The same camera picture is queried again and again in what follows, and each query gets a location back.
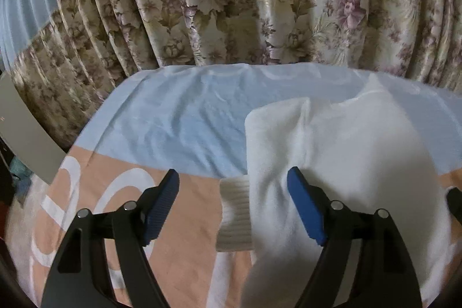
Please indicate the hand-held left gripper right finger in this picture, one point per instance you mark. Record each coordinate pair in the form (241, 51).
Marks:
(306, 208)

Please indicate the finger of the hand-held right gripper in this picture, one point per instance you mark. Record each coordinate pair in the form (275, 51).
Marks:
(455, 203)

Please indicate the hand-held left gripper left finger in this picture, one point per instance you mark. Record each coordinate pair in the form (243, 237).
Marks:
(162, 208)

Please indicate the white knit sweater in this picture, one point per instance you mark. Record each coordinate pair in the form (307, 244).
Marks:
(361, 163)

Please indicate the blue and peach bed sheet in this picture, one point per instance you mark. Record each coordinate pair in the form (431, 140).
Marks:
(173, 124)

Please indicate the teal cloth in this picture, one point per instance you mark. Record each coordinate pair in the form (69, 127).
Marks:
(18, 167)

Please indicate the dark furniture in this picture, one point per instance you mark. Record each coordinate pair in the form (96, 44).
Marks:
(5, 185)

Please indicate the grey flat panel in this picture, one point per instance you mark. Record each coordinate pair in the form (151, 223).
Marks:
(25, 127)

